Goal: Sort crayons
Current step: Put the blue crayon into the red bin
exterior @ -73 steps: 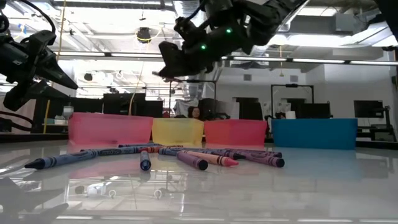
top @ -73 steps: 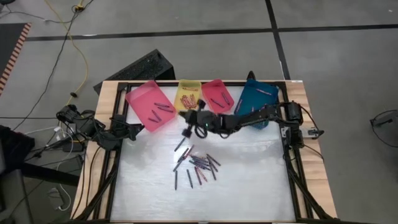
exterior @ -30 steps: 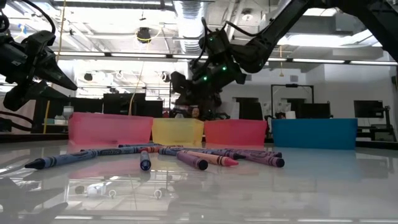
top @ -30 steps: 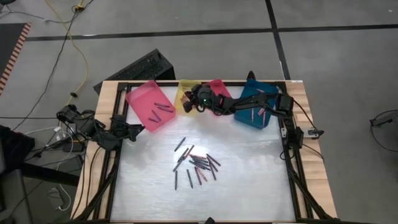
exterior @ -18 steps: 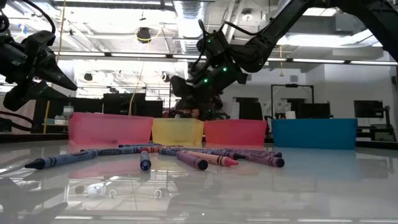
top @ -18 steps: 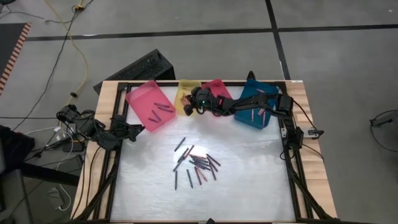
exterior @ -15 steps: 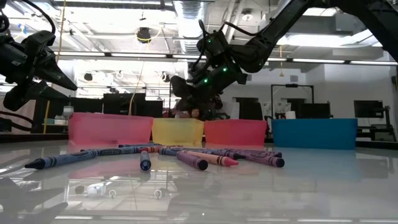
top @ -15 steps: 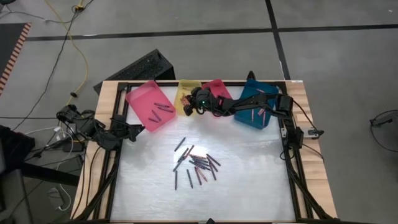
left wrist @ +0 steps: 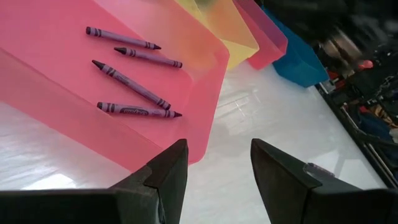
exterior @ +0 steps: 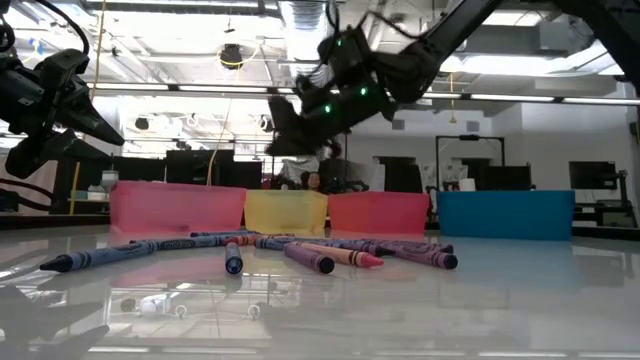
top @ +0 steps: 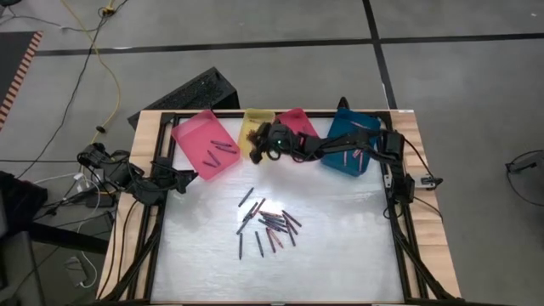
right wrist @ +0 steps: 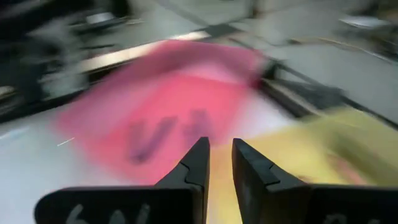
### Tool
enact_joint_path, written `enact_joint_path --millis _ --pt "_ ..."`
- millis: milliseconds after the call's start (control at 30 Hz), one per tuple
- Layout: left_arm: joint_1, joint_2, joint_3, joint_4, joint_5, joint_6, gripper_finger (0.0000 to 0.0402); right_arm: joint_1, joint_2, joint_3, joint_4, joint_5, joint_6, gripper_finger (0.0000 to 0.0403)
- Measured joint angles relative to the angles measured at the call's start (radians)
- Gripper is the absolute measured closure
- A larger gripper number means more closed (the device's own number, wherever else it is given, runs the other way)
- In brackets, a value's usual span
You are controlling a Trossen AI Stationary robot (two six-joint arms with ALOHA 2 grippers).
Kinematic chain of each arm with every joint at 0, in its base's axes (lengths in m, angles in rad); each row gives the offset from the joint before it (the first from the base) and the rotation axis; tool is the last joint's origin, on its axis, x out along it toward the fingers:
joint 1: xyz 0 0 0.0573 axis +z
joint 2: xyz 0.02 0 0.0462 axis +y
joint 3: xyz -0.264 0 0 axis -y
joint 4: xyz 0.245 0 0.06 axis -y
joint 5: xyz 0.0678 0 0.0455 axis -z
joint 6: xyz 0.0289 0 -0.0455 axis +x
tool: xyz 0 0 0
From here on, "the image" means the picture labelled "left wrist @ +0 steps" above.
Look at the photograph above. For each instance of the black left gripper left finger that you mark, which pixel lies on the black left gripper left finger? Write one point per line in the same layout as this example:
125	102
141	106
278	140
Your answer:
168	186

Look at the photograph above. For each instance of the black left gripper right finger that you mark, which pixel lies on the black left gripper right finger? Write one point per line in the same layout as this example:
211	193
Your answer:
280	186

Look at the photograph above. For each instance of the purple crayon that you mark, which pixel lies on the purple crayon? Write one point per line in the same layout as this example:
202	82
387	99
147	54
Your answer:
130	84
147	57
138	110
122	39

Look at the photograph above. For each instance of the blue plastic bin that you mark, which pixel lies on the blue plastic bin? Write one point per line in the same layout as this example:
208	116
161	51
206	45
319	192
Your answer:
298	65

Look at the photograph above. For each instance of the small red plastic bin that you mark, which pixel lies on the small red plastic bin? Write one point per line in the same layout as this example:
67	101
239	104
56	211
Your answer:
264	40

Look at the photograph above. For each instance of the large pink plastic bin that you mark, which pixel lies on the large pink plastic bin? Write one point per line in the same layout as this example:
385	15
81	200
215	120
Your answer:
62	77

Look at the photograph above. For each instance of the yellow plastic bin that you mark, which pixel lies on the yellow plastic bin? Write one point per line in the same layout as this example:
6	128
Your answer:
230	34

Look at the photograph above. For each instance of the black aluminium table frame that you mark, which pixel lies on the black aluminium table frame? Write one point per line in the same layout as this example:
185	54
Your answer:
354	130

